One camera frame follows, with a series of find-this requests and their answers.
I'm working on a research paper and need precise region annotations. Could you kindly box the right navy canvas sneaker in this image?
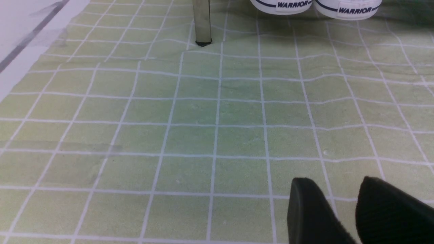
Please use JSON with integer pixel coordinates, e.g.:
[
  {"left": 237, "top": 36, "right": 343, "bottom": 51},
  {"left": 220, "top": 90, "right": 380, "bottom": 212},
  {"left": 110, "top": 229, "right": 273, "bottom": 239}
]
[{"left": 313, "top": 0, "right": 382, "bottom": 21}]

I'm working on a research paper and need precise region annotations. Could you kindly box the green checkered tablecloth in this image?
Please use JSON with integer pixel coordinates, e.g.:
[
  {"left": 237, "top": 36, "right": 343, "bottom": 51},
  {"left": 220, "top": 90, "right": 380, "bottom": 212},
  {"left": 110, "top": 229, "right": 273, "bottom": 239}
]
[{"left": 1, "top": 0, "right": 433, "bottom": 244}]

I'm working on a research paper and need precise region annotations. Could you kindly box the left navy canvas sneaker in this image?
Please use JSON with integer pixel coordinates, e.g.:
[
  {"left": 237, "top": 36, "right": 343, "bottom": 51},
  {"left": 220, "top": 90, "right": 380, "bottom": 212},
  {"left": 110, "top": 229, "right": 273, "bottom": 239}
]
[{"left": 251, "top": 0, "right": 313, "bottom": 16}]

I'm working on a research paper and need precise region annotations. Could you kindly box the navy canvas sneaker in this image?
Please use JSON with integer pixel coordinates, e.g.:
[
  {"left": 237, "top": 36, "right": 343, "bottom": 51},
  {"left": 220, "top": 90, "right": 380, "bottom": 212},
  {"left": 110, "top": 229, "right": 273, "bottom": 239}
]
[
  {"left": 313, "top": 0, "right": 382, "bottom": 21},
  {"left": 251, "top": 0, "right": 313, "bottom": 16}
]

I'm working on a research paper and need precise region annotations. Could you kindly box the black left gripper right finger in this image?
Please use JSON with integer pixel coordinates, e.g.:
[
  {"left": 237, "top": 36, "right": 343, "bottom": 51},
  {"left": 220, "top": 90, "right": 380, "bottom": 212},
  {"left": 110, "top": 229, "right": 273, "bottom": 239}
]
[{"left": 355, "top": 176, "right": 434, "bottom": 244}]

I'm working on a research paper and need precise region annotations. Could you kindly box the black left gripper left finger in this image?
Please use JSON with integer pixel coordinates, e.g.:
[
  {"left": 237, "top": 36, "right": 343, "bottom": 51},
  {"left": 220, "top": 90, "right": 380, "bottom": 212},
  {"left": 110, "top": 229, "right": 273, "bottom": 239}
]
[{"left": 287, "top": 178, "right": 356, "bottom": 244}]

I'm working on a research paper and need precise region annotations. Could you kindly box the stainless steel shoe rack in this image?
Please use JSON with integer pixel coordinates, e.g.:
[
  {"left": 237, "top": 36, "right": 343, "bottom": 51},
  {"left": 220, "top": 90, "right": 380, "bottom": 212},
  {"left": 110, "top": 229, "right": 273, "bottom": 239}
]
[{"left": 192, "top": 0, "right": 212, "bottom": 47}]

